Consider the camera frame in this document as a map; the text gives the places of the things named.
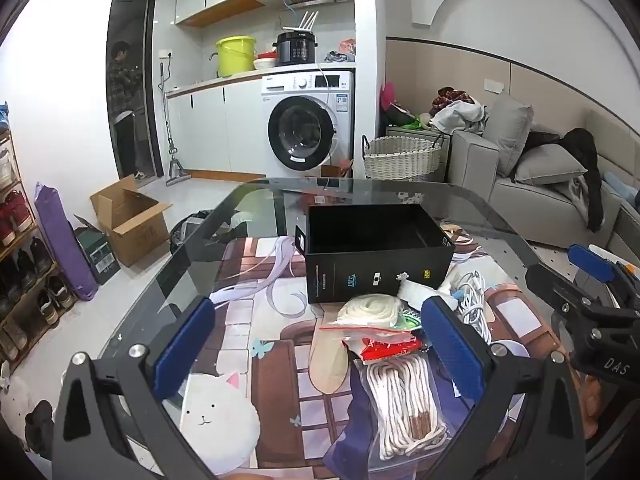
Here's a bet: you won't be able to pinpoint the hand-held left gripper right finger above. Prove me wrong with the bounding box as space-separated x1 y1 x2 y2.
421 296 588 480

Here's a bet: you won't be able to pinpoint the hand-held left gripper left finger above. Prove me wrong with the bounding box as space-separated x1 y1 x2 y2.
52 297 221 480

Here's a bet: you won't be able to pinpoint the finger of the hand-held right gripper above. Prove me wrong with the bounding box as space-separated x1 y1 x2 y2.
567 244 640 311
525 262 626 356

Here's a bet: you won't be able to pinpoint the green and white packet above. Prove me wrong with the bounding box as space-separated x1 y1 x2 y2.
395 307 426 333

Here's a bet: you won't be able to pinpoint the red packet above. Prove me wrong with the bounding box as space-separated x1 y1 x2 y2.
342 335 426 363

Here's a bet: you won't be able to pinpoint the bagged white braided rope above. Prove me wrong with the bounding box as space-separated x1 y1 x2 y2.
352 355 451 466

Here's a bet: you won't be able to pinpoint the bagged cream yarn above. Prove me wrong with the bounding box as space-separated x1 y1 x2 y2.
320 294 401 331

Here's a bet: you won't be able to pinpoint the black cardboard storage box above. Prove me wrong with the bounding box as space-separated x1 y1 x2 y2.
295 203 457 305

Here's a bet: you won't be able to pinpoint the white fabric piece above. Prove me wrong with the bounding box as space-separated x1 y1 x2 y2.
397 272 443 306

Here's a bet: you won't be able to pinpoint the printed cartoon table mat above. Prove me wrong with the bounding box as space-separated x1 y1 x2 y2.
180 220 601 480

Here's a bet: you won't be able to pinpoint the black jacket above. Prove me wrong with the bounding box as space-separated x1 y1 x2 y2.
525 128 606 232

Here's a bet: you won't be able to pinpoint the grey pillow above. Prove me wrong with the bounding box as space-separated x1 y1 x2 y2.
515 145 588 186
482 92 535 176

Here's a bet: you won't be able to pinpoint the black trash bag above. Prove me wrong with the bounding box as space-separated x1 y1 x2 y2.
169 210 216 256

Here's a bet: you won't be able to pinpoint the open cardboard box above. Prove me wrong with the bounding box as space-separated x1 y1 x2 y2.
90 175 173 267

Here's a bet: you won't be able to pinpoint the beige insole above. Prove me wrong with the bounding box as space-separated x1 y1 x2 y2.
307 330 353 396

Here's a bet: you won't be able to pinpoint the dark green box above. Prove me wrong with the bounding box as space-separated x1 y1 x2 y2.
74 215 121 286

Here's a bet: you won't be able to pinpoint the grey sofa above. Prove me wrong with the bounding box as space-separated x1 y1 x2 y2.
447 92 640 281

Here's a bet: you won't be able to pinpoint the purple rolled mat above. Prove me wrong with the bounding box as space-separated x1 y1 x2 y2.
34 182 98 302

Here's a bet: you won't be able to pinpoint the black shoes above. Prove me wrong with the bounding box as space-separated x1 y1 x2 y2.
25 400 55 458

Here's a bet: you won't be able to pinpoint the mop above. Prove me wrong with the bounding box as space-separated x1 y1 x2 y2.
159 62 192 188

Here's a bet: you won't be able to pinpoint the wooden shoe rack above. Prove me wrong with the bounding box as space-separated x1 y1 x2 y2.
0 102 78 361

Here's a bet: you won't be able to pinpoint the white wicker basket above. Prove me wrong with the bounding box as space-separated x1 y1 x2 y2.
361 135 448 181

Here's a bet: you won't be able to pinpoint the pile of clothes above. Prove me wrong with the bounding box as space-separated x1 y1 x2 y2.
429 86 488 136

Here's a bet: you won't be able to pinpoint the white base cabinet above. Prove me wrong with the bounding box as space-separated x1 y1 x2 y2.
166 80 266 176

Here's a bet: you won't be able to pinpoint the pink and green bag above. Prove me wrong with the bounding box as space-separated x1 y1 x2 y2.
380 82 421 131

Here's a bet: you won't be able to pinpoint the white washing machine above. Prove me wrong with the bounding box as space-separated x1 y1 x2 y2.
260 71 356 178

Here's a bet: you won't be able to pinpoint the yellow plastic bucket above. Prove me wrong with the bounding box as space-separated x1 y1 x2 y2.
215 36 257 77

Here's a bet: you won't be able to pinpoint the crumpled clothes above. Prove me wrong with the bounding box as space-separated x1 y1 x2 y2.
325 39 357 63

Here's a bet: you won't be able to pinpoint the black pressure cooker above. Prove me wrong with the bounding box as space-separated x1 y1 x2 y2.
272 31 318 66

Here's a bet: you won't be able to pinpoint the white router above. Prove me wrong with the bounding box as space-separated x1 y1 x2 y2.
282 10 321 36

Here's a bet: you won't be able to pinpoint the white coiled cable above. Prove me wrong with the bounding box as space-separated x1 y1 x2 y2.
440 270 496 346

